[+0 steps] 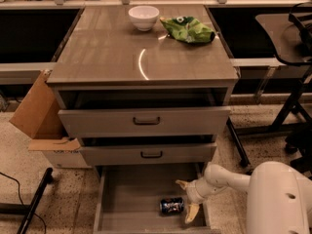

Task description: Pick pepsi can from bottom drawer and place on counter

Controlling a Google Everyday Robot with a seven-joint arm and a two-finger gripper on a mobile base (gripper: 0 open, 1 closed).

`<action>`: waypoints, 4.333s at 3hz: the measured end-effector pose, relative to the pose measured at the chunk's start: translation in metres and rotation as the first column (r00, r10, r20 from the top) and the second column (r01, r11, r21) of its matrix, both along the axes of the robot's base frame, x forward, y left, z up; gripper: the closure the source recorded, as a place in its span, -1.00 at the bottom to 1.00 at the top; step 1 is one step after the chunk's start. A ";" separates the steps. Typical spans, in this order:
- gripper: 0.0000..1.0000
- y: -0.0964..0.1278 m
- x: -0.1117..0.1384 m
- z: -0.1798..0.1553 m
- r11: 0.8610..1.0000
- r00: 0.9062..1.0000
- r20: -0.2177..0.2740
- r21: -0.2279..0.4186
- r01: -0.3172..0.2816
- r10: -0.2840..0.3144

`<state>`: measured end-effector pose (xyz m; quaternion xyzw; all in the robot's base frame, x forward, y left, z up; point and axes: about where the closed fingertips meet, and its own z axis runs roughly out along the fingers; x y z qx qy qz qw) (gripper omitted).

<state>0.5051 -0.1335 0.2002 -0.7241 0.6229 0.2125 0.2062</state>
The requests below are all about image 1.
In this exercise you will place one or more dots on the grey drawer cabinet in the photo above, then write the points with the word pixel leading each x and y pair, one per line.
pixel 108 64

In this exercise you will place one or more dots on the black office chair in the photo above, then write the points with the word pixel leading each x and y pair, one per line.
pixel 301 140

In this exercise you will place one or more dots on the white ceramic bowl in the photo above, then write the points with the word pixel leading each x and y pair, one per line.
pixel 143 17

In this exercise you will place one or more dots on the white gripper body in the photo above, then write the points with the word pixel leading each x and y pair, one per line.
pixel 196 191

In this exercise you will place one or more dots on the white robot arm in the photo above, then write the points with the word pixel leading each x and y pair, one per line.
pixel 279 198

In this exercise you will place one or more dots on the top grey drawer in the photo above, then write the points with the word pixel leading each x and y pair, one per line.
pixel 145 122

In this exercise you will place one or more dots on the green chip bag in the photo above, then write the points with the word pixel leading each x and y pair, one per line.
pixel 188 30

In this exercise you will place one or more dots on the black table leg right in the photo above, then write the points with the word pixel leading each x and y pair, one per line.
pixel 244 158

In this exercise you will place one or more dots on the black table leg left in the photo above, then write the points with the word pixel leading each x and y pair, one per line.
pixel 27 211

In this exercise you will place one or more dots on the bottom grey drawer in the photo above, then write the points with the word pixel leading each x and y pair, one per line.
pixel 130 196

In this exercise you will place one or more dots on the blue pepsi can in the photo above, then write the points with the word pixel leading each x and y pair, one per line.
pixel 170 206

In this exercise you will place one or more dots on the black table leg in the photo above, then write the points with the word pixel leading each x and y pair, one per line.
pixel 244 158
pixel 27 211

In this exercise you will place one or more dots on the grey drawer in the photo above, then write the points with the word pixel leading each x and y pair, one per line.
pixel 130 196
pixel 148 154
pixel 145 122

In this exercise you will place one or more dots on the middle grey drawer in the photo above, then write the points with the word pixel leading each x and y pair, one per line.
pixel 148 154

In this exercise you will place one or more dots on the brown cardboard box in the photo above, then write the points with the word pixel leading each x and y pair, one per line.
pixel 37 117

